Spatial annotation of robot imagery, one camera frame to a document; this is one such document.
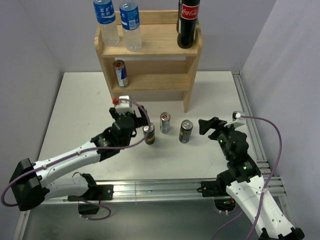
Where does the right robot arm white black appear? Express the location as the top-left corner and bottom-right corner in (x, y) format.
(197, 112), (305, 240)

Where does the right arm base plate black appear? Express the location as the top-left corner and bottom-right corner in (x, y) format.
(196, 180), (228, 198)

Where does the aluminium rail frame front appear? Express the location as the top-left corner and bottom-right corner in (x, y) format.
(23, 178), (286, 206)

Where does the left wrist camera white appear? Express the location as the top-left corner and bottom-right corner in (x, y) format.
(112, 95), (134, 115)

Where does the black yellow beverage can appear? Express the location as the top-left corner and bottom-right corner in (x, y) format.
(142, 122), (155, 145)

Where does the aluminium rail frame right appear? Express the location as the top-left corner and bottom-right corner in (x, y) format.
(231, 70), (272, 176)

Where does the dark green beverage can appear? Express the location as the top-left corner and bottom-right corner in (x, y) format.
(178, 119), (194, 144)

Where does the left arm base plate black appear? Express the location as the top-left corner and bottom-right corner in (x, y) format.
(67, 184), (114, 202)

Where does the silver slim beverage can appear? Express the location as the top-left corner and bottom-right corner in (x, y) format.
(160, 112), (171, 134)

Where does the blue silver energy drink can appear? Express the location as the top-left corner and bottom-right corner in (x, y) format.
(113, 60), (129, 88)

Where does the Coca-Cola bottle red label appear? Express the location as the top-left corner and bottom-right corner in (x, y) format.
(176, 0), (200, 49)

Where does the water bottle blue label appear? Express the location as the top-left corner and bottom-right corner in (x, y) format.
(93, 0), (120, 46)

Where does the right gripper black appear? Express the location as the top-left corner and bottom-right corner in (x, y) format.
(198, 116), (239, 160)

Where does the small water bottle blue cap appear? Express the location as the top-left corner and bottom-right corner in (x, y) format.
(119, 0), (142, 52)

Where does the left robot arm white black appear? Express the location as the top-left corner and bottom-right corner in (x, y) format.
(1, 106), (150, 211)

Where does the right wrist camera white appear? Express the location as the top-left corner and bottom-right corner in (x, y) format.
(224, 111), (246, 129)

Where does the aluminium rail frame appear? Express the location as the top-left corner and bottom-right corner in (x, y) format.
(23, 178), (286, 206)
(231, 70), (272, 176)

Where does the wooden two-tier shelf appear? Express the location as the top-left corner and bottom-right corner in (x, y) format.
(94, 10), (203, 112)

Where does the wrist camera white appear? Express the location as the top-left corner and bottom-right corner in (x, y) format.
(112, 95), (134, 115)
(224, 111), (246, 129)

